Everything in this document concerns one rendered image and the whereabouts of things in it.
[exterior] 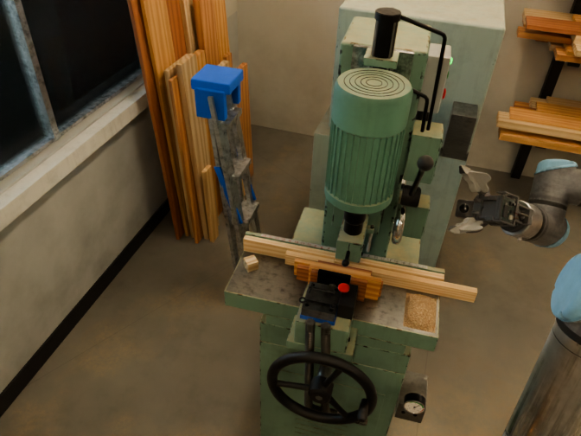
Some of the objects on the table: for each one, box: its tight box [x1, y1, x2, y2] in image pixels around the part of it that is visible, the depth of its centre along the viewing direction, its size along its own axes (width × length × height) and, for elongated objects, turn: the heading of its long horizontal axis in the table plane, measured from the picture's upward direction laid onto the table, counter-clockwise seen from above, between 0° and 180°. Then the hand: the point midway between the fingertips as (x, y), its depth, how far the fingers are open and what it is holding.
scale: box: [261, 234, 427, 269], centre depth 151 cm, size 50×1×1 cm, turn 73°
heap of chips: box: [403, 292, 437, 333], centre depth 140 cm, size 8×12×3 cm
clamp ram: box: [317, 269, 351, 287], centre depth 139 cm, size 9×8×9 cm
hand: (451, 197), depth 115 cm, fingers open, 14 cm apart
